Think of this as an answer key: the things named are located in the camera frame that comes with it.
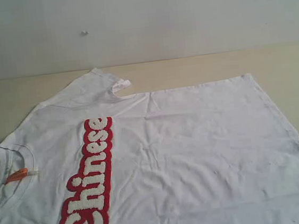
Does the white t-shirt red lettering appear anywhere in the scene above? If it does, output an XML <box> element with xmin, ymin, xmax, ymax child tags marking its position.
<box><xmin>0</xmin><ymin>69</ymin><xmax>299</xmax><ymax>224</ymax></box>

